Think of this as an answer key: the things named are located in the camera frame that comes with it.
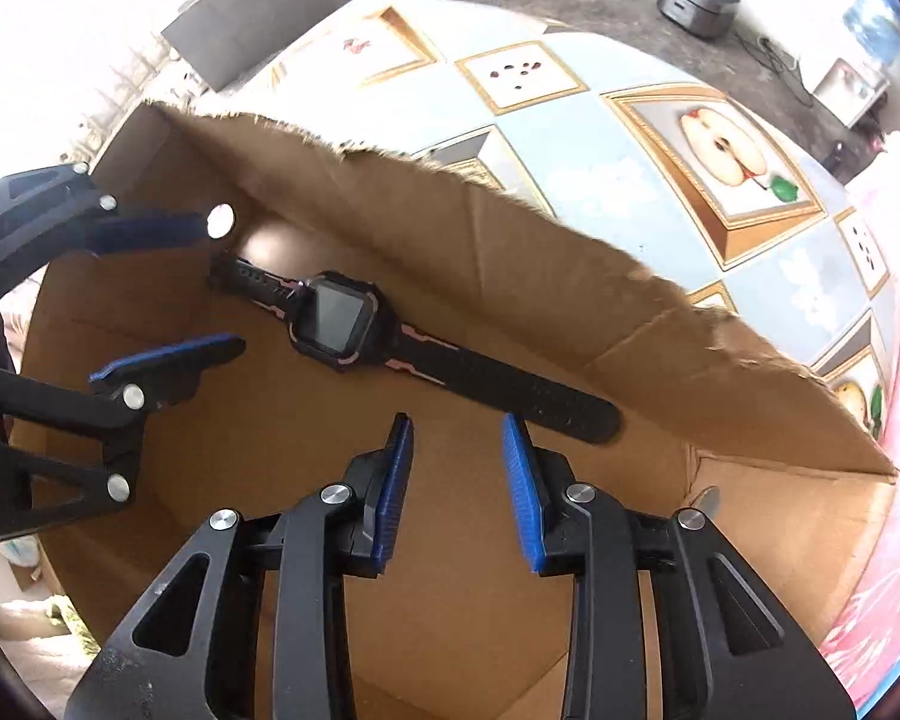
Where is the pink strap digital watch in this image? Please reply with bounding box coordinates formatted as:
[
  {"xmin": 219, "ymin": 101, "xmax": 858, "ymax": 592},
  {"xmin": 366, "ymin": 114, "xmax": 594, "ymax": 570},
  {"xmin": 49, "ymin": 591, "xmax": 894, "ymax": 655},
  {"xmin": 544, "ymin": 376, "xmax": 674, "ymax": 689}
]
[{"xmin": 211, "ymin": 254, "xmax": 622, "ymax": 444}]

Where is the grey cabinet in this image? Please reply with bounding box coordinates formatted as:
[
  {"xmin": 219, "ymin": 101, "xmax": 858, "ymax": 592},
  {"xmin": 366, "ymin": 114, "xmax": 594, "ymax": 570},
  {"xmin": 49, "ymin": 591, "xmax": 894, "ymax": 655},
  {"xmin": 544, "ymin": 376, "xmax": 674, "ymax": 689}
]
[{"xmin": 160, "ymin": 0, "xmax": 336, "ymax": 91}]

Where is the brown cardboard box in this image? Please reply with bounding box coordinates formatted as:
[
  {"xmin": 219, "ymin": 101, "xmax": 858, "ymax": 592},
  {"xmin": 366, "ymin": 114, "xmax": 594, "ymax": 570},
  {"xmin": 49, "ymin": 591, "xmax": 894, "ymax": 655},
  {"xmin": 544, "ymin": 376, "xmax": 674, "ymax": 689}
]
[{"xmin": 14, "ymin": 104, "xmax": 896, "ymax": 718}]

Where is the fruit pattern tablecloth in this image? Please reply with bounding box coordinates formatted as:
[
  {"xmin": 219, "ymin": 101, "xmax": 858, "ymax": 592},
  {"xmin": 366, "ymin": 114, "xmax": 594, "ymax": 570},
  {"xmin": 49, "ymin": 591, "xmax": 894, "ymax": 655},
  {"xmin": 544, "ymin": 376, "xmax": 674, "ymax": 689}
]
[{"xmin": 199, "ymin": 0, "xmax": 900, "ymax": 434}]

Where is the grey rice cooker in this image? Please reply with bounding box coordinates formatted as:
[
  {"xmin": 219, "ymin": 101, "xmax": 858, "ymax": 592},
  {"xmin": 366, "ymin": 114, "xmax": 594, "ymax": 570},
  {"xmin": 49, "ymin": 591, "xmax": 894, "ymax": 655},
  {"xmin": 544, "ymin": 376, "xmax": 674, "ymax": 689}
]
[{"xmin": 656, "ymin": 0, "xmax": 740, "ymax": 39}]

